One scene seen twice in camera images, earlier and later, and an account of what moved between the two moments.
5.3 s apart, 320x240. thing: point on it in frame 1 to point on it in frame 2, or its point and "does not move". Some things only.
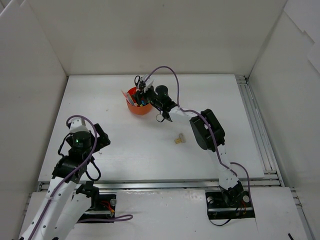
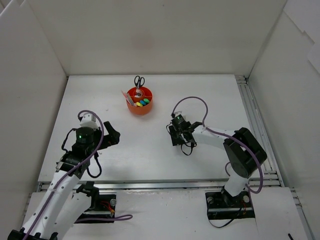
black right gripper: (146, 93) to (176, 137)
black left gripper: (102, 138) to (105, 139)
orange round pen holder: (138, 110) does not move
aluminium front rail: (140, 184) does not move
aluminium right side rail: (270, 164) does not move
